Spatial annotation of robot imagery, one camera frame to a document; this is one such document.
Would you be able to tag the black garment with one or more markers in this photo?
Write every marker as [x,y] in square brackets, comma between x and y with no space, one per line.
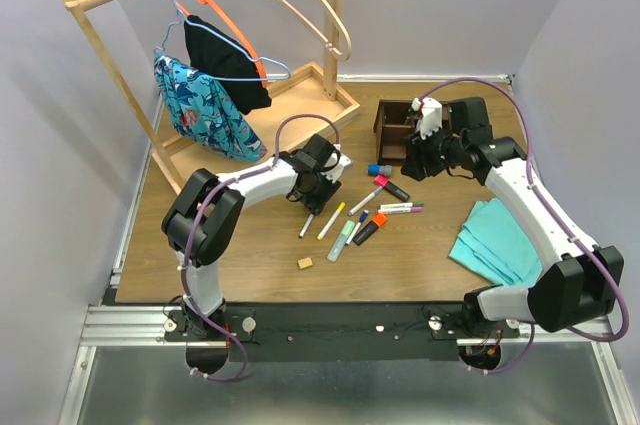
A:
[216,54]

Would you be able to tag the blue patterned shorts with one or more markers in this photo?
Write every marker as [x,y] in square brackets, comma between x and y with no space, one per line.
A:
[200,109]

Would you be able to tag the pink cap white marker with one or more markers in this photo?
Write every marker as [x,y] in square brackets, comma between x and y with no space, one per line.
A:
[400,210]

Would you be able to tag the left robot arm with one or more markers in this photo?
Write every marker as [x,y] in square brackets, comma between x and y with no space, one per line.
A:
[201,222]

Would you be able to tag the mint green highlighter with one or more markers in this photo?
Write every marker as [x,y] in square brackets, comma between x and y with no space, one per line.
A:
[341,241]

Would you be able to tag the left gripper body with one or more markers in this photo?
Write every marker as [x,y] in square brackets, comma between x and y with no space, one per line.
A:
[318,193]

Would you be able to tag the orange black highlighter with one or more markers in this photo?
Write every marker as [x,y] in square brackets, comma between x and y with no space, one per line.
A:
[370,228]

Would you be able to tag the light blue wire hanger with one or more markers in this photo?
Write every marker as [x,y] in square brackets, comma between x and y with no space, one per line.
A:
[261,61]

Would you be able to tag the pink black highlighter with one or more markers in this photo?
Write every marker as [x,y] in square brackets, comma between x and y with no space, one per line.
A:
[391,188]

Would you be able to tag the wooden clothes rack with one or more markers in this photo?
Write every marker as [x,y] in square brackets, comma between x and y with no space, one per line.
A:
[312,92]

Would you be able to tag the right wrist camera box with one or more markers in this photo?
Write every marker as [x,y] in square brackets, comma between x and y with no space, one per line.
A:
[428,113]

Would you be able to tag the brown wooden desk organizer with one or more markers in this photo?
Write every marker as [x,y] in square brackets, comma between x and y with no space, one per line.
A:
[394,121]

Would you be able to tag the teal folded cloth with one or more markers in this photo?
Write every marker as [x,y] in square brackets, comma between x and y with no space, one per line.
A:
[492,245]

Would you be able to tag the blue cap whiteboard marker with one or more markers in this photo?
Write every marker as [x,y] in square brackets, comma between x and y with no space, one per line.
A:
[357,226]

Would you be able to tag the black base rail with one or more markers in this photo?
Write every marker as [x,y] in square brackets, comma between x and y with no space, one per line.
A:
[340,331]

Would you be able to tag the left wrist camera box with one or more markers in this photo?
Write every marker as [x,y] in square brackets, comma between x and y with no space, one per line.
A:
[336,166]

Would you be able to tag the purple cap white marker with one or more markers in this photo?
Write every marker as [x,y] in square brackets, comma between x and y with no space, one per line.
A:
[365,201]

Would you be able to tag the black cap whiteboard marker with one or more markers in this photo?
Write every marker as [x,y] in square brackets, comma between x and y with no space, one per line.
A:
[306,225]

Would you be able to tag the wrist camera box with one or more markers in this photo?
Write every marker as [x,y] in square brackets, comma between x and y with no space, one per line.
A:
[428,113]
[336,166]

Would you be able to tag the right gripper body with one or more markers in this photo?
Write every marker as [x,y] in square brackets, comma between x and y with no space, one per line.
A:
[435,152]

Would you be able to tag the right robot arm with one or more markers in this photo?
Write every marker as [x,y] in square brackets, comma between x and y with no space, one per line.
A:
[578,276]

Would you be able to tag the yellow cap marker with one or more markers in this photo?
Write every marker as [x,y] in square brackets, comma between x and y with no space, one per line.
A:
[331,220]

